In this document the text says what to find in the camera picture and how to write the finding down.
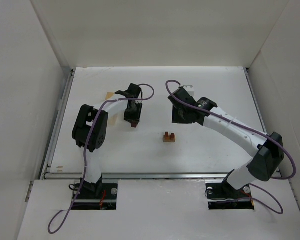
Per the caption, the metal front rail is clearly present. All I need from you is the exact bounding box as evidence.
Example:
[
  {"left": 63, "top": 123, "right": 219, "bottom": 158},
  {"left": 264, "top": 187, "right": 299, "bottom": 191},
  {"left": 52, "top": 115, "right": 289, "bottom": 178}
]
[{"left": 43, "top": 171, "right": 282, "bottom": 180}]

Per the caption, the light wooden box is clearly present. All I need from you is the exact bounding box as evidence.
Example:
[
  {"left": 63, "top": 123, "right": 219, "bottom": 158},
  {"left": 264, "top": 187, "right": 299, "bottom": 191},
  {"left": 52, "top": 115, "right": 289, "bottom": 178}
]
[{"left": 104, "top": 92, "right": 119, "bottom": 126}]

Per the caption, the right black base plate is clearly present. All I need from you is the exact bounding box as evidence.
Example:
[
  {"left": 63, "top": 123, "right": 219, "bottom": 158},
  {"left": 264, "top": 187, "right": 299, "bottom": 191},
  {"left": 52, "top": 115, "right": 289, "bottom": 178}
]
[{"left": 204, "top": 182, "right": 255, "bottom": 210}]

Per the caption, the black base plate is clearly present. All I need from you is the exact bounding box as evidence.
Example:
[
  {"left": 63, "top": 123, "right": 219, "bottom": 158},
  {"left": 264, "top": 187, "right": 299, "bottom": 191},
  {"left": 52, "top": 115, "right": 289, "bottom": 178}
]
[
  {"left": 71, "top": 182, "right": 118, "bottom": 211},
  {"left": 204, "top": 182, "right": 255, "bottom": 210}
]

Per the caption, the light tan wood block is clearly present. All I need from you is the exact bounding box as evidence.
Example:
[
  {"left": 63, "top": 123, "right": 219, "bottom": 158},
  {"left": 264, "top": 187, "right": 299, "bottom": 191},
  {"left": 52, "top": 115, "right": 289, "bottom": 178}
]
[{"left": 163, "top": 135, "right": 176, "bottom": 143}]

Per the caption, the dark brown wood block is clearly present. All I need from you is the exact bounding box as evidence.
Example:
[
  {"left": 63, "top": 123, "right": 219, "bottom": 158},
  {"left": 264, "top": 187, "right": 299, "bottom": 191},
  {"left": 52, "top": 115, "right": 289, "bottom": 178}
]
[{"left": 130, "top": 121, "right": 138, "bottom": 128}]

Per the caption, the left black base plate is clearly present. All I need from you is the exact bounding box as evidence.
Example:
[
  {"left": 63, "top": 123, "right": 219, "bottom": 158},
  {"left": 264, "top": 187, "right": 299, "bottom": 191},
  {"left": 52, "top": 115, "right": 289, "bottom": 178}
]
[{"left": 71, "top": 182, "right": 118, "bottom": 211}]

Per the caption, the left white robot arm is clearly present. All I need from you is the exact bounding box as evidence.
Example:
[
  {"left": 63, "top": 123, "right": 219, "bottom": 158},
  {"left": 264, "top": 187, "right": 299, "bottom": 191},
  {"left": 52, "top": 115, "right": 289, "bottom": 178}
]
[{"left": 72, "top": 83, "right": 143, "bottom": 198}]

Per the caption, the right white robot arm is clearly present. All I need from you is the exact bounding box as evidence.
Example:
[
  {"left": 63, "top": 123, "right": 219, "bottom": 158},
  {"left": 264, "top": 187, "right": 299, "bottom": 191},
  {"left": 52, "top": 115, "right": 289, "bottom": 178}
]
[{"left": 168, "top": 86, "right": 284, "bottom": 199}]

